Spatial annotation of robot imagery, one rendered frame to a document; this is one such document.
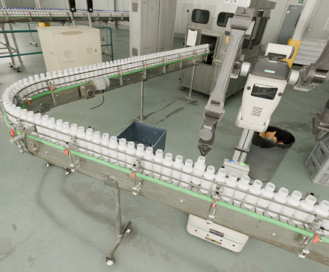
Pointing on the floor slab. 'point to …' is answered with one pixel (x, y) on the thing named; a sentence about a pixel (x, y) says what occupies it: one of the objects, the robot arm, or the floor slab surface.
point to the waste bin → (267, 153)
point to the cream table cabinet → (69, 47)
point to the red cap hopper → (1, 42)
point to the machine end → (221, 40)
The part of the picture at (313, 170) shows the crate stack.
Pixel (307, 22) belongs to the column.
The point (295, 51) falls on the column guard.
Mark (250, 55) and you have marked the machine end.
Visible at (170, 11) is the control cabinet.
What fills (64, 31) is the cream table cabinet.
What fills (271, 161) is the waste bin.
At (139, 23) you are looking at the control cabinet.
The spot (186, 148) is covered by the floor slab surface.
